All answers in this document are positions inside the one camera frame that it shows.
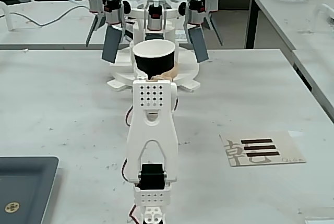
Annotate white plastic stand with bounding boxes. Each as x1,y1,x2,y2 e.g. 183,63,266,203
0,1,34,32
314,3,334,31

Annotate printed paper mat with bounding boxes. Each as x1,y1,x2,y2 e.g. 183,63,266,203
219,129,307,168

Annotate black table leg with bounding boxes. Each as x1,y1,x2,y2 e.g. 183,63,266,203
245,0,262,50

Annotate white carousel machine body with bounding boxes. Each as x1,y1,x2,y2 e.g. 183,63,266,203
106,7,201,93

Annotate thin dark hanging plate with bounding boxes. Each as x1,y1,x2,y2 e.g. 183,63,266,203
205,15,224,46
85,14,102,48

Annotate small printed label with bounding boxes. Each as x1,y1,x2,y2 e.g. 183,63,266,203
175,29,189,41

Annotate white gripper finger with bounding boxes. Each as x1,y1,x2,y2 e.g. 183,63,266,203
129,46,150,81

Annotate black paper cup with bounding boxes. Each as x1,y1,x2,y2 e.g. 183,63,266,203
132,39,176,80

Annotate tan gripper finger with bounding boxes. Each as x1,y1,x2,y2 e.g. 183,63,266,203
150,62,181,82

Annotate red black servo cable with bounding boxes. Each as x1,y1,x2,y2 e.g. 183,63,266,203
127,203,140,224

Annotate grey hanging plate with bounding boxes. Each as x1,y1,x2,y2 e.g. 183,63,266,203
101,25,123,64
188,27,210,63
145,32,164,42

